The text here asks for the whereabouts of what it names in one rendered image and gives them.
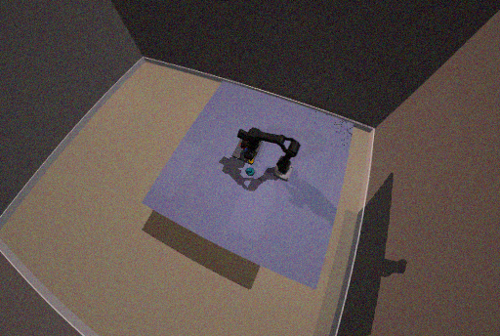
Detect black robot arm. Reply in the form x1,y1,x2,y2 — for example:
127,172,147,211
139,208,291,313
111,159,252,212
237,128,300,175

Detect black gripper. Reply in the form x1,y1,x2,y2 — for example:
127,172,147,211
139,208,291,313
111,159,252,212
244,143,259,160

